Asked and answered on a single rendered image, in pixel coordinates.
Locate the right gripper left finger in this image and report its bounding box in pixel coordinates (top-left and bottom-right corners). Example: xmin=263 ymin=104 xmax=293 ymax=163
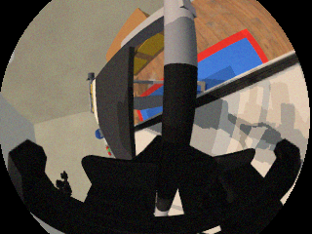
xmin=81 ymin=135 xmax=161 ymax=216

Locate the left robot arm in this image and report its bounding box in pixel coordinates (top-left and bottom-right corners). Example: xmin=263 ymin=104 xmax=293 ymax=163
xmin=56 ymin=179 xmax=64 ymax=192

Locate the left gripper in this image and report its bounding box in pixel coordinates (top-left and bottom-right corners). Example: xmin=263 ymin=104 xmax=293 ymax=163
xmin=60 ymin=171 xmax=72 ymax=193

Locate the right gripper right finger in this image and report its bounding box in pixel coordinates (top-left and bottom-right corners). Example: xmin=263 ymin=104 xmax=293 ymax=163
xmin=178 ymin=145 xmax=255 ymax=214

